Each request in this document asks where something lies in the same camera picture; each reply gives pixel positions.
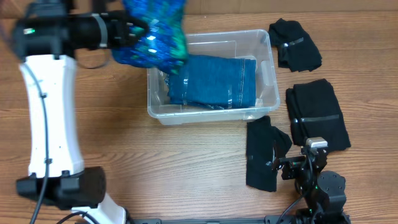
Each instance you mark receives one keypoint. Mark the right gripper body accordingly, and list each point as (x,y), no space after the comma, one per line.
(292,171)

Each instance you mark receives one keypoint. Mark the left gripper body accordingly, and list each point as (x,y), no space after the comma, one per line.
(123,30)

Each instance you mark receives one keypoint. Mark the blue green sparkly cloth bundle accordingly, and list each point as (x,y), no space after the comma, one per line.
(164,46)

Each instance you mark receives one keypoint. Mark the large black cloth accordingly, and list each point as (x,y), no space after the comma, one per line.
(314,112)

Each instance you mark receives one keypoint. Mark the blue denim jeans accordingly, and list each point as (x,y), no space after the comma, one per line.
(214,82)

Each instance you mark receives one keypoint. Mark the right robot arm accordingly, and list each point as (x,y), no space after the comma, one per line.
(322,193)

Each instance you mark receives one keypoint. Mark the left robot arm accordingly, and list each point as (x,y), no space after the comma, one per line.
(45,41)

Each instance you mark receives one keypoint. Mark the black cloth near bin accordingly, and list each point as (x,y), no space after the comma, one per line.
(259,152)

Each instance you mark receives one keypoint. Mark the clear plastic storage bin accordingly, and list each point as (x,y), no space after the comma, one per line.
(248,44)

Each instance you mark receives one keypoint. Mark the small black cloth top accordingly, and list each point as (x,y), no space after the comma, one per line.
(296,49)

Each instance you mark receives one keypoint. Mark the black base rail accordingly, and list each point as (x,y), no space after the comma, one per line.
(202,221)

